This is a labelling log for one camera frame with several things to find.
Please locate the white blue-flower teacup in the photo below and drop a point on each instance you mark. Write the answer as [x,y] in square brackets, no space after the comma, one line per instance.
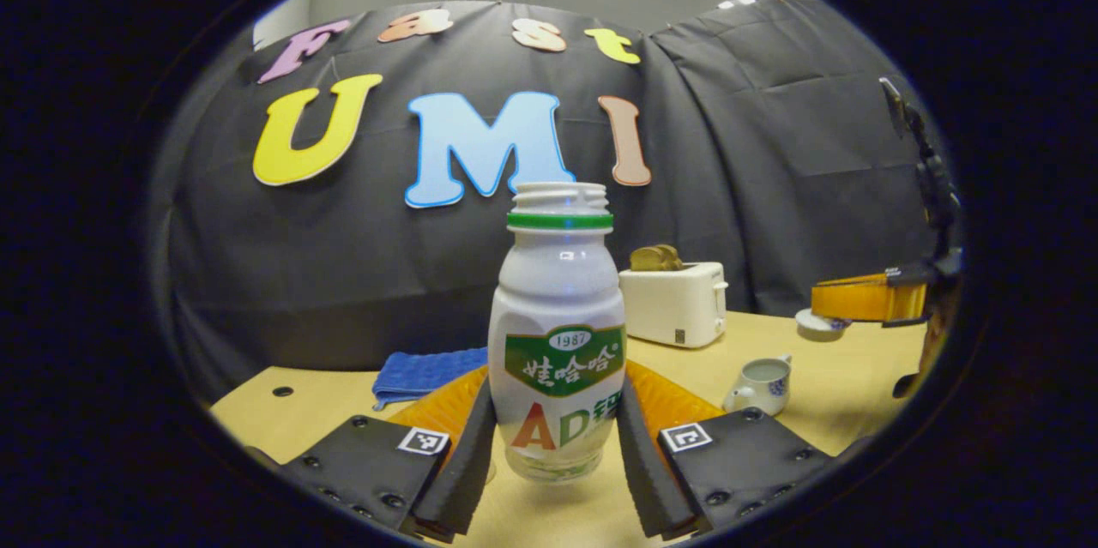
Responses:
[759,385]

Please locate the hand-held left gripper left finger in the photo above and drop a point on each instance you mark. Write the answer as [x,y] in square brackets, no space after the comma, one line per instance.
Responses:
[369,466]

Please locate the black backdrop cloth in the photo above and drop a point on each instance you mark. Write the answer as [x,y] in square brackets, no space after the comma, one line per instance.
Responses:
[343,274]

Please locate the white toaster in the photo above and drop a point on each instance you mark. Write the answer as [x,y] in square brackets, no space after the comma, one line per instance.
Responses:
[673,308]

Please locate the white green-label water bottle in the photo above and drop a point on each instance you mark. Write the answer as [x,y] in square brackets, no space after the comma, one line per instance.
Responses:
[558,291]

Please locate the blue towel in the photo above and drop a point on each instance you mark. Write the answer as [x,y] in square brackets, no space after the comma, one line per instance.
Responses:
[425,372]

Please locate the brown toast slices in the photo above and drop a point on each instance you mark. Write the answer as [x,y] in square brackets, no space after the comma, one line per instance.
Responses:
[656,258]

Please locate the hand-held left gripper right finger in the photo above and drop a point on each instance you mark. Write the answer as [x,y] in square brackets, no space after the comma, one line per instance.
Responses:
[746,458]

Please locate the small ceiling light panel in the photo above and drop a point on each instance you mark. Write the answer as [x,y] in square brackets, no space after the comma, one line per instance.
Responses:
[738,1]

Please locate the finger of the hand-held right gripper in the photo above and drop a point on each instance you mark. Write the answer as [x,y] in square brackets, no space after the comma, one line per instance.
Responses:
[866,301]
[858,277]

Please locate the white teacup lid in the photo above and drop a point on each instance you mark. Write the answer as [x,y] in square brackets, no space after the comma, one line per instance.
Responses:
[819,328]

